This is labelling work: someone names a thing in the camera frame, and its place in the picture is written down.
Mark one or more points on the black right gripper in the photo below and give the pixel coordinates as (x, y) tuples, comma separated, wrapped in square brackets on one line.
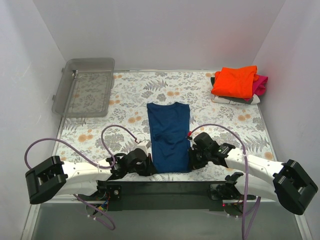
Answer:
[(194, 158)]

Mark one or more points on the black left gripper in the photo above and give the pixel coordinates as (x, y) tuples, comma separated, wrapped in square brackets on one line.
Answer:
[(147, 169)]

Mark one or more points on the blue Mickey print t-shirt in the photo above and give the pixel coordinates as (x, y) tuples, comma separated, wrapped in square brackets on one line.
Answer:
[(169, 126)]

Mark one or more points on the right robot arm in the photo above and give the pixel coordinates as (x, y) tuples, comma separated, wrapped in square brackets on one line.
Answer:
[(284, 182)]

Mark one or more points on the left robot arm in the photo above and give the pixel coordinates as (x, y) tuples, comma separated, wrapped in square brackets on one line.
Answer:
[(56, 177)]

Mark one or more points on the floral patterned table mat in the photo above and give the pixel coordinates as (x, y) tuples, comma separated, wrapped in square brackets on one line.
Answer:
[(127, 117)]

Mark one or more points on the orange folded t-shirt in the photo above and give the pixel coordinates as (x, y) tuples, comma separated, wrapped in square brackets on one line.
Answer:
[(235, 82)]

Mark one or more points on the pink folded t-shirt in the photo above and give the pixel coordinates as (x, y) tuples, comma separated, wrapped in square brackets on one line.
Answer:
[(259, 85)]

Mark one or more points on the clear plastic bin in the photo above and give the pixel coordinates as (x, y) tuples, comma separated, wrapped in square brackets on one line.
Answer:
[(85, 88)]

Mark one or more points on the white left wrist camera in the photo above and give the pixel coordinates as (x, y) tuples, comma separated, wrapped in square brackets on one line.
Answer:
[(144, 145)]

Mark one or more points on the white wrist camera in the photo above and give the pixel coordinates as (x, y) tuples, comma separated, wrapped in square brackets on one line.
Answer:
[(144, 145), (189, 137)]

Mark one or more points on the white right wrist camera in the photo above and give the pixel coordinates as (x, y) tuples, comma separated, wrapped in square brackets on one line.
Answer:
[(189, 137)]

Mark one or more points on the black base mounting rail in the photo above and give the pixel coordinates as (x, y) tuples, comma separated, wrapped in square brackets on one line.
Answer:
[(163, 195)]

